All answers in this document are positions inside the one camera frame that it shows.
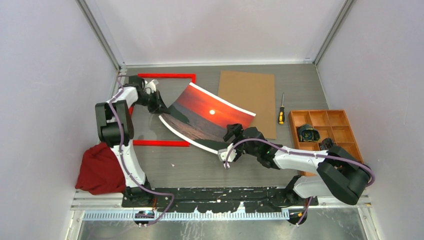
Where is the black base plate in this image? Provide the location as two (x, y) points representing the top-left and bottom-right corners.
(121, 186), (308, 213)

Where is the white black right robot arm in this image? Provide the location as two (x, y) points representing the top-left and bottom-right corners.
(217, 124), (376, 205)

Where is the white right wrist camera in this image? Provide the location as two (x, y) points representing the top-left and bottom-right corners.
(217, 144), (237, 169)

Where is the blue yellow rolled tie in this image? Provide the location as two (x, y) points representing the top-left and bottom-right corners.
(296, 124), (321, 142)

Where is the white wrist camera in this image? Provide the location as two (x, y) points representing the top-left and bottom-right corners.
(144, 79), (159, 94)
(217, 144), (237, 169)

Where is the red picture frame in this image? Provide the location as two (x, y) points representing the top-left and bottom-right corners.
(128, 73), (197, 147)

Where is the dark rolled tie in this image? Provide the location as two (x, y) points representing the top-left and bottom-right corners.
(318, 137), (337, 151)

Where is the sunset photo print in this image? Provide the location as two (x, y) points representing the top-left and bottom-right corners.
(158, 82), (256, 155)

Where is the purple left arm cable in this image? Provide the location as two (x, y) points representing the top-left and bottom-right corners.
(108, 74), (176, 228)

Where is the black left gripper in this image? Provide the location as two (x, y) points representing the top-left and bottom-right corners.
(134, 89), (171, 115)

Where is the brown fibreboard backing board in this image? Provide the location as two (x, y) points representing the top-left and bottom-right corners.
(218, 70), (278, 140)

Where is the red cloth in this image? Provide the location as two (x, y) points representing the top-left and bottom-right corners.
(75, 142), (126, 195)

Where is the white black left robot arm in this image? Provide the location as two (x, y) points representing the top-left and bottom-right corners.
(95, 75), (168, 207)

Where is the orange compartment tray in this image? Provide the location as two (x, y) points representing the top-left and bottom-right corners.
(288, 109), (363, 163)

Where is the black yellow screwdriver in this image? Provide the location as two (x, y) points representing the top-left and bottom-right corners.
(278, 92), (286, 125)

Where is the white slotted cable duct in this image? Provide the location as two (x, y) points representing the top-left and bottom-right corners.
(82, 209), (290, 221)

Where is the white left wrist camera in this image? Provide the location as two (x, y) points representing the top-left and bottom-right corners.
(144, 79), (159, 94)

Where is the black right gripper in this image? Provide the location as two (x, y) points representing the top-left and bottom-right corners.
(224, 122), (260, 161)

